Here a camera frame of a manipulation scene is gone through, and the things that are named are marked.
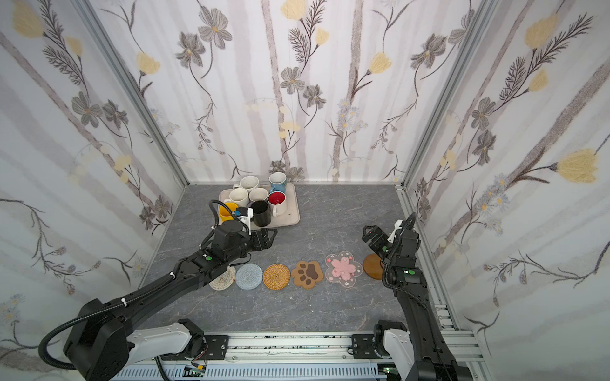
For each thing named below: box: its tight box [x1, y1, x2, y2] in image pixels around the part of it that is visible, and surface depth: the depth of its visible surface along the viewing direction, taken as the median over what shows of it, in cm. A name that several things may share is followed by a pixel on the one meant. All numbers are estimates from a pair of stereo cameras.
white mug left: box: [229, 184, 250, 208], surface depth 107 cm
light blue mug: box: [268, 171, 287, 194], surface depth 110 cm
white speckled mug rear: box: [239, 175, 260, 193], surface depth 113 cm
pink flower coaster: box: [324, 250, 364, 289], surface depth 93 cm
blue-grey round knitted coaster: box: [235, 263, 263, 291], surface depth 90 cm
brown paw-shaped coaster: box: [290, 260, 325, 290], surface depth 92 cm
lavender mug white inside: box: [247, 187, 269, 208], surface depth 109 cm
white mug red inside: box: [266, 190, 287, 217], surface depth 107 cm
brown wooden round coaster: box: [362, 253, 384, 281], surface depth 92 cm
